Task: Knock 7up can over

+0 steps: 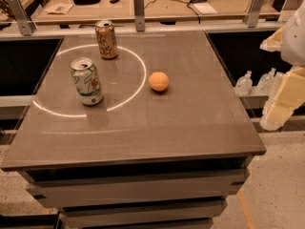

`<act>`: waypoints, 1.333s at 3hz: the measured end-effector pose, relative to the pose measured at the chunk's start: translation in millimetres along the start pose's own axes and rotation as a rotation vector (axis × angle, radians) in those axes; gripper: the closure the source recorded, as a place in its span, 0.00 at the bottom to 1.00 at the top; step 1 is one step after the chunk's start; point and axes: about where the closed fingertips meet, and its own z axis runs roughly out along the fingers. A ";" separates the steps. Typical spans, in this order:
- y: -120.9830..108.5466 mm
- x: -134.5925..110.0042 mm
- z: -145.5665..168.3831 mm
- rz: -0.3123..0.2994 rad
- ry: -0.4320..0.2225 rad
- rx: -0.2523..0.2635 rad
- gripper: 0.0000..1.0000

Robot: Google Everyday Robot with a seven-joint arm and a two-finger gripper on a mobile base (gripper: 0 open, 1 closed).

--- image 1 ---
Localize gold LaCroix can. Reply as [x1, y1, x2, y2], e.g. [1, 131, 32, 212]
[95, 20, 118, 59]

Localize grey metal bracket left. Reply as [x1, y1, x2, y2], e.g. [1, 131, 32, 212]
[7, 0, 36, 36]

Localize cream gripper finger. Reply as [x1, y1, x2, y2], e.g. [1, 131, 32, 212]
[259, 27, 284, 52]
[259, 66, 305, 131]

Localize white green 7up can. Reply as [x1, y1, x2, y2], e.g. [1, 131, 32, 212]
[71, 57, 103, 106]

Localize clear plastic bottle left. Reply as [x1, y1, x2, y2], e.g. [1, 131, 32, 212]
[234, 71, 253, 96]

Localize brown paper card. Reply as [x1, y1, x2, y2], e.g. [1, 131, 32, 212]
[46, 3, 73, 14]

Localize white paper sheet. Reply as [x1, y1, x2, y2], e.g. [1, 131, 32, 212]
[194, 2, 216, 14]

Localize black flat object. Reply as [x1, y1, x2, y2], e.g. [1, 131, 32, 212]
[73, 0, 101, 5]

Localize orange ball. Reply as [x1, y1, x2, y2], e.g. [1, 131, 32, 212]
[149, 72, 169, 92]

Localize small black device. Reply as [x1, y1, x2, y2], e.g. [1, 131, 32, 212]
[110, 0, 120, 4]

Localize grey metal bracket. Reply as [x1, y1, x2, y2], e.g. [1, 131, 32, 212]
[133, 0, 145, 31]
[7, 0, 36, 36]
[243, 0, 264, 28]

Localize grey drawer cabinet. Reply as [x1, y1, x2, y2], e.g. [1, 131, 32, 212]
[22, 157, 249, 229]

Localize grey metal bracket middle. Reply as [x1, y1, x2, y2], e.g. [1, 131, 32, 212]
[133, 0, 145, 31]

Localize clear plastic bottle right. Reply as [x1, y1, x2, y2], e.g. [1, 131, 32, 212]
[256, 68, 276, 94]

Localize grey metal bracket right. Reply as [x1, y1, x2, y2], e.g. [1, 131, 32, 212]
[243, 0, 264, 28]

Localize clear plastic bottle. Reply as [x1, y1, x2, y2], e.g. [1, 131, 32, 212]
[256, 68, 276, 94]
[234, 71, 253, 96]

